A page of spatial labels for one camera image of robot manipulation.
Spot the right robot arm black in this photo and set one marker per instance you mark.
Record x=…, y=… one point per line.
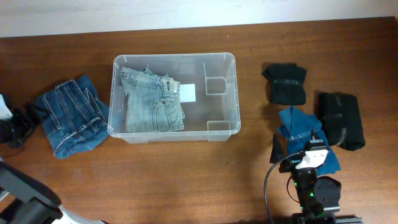
x=318, y=197

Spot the blue folded cloth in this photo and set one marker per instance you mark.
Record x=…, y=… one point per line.
x=296, y=128

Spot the dark blue jeans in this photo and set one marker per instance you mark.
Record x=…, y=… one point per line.
x=77, y=120

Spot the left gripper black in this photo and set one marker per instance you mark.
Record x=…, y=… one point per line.
x=27, y=123

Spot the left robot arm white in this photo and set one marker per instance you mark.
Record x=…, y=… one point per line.
x=34, y=202

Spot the clear plastic storage bin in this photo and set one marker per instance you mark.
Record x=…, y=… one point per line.
x=215, y=115

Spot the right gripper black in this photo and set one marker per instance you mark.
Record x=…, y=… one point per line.
x=287, y=163

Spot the light blue jeans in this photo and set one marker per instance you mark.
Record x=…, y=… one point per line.
x=153, y=102

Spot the large black folded cloth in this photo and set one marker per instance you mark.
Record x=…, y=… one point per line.
x=341, y=120

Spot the white label in bin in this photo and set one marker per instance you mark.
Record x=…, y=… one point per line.
x=187, y=93

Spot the small black folded cloth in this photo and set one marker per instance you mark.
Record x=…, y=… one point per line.
x=287, y=81

